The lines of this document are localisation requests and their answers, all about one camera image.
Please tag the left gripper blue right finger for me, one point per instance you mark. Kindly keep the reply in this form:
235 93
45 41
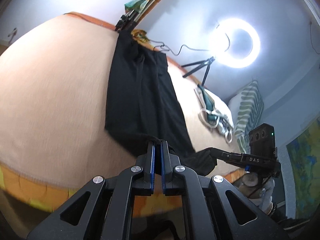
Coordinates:
172 185

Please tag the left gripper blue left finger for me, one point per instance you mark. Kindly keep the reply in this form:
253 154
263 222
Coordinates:
146 180

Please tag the black t-shirt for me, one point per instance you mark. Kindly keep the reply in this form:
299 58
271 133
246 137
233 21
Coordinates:
142 106

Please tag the right hand white glove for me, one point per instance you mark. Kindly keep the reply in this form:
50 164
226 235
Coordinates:
259 194

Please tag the white canvas tote bag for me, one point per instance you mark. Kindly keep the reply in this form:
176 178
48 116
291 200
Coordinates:
225 125

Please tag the dark green folded cloth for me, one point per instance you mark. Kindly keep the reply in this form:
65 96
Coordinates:
207 112

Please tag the green striped white pillow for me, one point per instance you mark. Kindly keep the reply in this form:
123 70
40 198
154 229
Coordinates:
246 108

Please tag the orange floral bed sheet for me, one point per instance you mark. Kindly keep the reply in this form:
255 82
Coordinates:
37 192

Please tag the beige blanket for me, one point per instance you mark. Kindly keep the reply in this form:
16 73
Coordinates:
55 104

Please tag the black camera box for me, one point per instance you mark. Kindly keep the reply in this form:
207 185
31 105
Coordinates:
262 142

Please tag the colourful wall painting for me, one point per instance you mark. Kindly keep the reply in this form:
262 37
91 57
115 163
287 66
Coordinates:
304 157

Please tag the black ring light tripod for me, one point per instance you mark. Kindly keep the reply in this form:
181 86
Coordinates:
198 66

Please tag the white ring light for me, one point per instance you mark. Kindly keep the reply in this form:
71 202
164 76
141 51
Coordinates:
236 44

